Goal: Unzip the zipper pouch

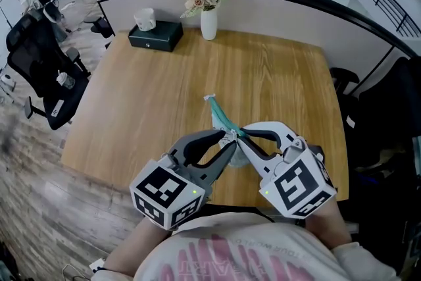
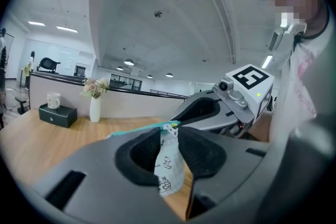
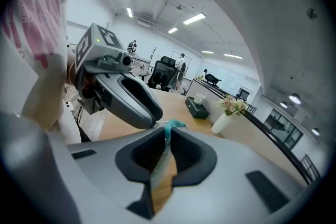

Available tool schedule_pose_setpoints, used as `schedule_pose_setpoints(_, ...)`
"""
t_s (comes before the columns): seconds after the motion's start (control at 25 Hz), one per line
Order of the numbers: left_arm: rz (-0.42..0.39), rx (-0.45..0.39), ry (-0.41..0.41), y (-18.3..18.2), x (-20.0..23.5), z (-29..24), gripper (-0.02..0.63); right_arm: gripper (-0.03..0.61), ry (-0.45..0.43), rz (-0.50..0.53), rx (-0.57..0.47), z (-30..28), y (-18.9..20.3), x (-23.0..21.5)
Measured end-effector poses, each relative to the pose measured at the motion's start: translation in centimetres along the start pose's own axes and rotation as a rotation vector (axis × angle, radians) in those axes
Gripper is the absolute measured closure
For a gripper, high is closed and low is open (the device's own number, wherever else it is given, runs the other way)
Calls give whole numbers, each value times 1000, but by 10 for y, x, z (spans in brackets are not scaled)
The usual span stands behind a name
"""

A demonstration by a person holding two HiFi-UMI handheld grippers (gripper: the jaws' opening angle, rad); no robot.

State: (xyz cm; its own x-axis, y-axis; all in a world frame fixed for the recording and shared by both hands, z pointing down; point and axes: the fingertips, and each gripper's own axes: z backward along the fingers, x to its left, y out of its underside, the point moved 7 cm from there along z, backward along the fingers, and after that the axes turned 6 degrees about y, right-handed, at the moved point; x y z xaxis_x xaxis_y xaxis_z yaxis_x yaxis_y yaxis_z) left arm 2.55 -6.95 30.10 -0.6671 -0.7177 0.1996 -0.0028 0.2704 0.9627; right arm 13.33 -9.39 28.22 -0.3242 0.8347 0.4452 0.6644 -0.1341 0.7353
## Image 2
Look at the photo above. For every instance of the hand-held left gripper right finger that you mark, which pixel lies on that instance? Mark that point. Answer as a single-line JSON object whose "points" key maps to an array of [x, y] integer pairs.
{"points": [[236, 162]]}

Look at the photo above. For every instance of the black metal balcony railing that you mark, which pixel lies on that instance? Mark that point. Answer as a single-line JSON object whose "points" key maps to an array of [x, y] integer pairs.
{"points": [[157, 90]]}

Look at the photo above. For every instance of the round ceiling smoke detector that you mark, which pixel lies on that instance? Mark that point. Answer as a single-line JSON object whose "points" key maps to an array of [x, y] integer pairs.
{"points": [[158, 14]]}

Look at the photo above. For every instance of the person's white printed shirt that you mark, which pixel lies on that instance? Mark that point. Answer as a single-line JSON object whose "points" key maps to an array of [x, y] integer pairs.
{"points": [[296, 81]]}

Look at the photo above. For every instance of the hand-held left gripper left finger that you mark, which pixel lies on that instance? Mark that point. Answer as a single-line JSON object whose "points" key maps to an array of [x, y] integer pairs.
{"points": [[105, 178]]}

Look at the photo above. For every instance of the white mug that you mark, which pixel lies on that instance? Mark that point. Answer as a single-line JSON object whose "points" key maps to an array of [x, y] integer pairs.
{"points": [[53, 101]]}

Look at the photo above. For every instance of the light blue cloth pouch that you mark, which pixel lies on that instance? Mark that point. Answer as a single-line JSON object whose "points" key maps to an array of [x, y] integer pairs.
{"points": [[169, 165]]}

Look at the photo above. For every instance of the white vase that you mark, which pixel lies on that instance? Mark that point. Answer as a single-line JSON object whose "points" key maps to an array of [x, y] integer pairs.
{"points": [[95, 111]]}

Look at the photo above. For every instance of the person's right forearm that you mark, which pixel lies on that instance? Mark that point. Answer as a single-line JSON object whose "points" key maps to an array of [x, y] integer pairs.
{"points": [[261, 128]]}

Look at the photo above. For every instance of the ceiling light panel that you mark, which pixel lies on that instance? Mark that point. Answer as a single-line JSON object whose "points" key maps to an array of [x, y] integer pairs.
{"points": [[67, 29], [267, 62], [36, 23]]}

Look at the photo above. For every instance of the dark green tissue box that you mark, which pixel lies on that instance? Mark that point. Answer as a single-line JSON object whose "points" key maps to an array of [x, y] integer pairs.
{"points": [[57, 116]]}

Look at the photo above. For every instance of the beige partition with black rail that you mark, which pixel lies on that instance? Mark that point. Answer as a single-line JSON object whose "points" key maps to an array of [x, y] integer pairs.
{"points": [[71, 91]]}

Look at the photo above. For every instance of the black framed glass wall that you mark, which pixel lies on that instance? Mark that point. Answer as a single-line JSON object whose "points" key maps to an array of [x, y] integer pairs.
{"points": [[126, 82]]}

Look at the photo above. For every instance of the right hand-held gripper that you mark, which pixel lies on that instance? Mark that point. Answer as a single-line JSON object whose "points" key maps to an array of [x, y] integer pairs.
{"points": [[249, 97]]}

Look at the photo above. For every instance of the pink and cream flower bouquet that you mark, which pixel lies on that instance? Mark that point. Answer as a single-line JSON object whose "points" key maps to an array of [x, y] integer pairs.
{"points": [[94, 87]]}

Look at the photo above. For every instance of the grey neck-mounted device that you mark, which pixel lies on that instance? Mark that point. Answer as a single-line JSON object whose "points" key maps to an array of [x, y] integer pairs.
{"points": [[286, 31]]}

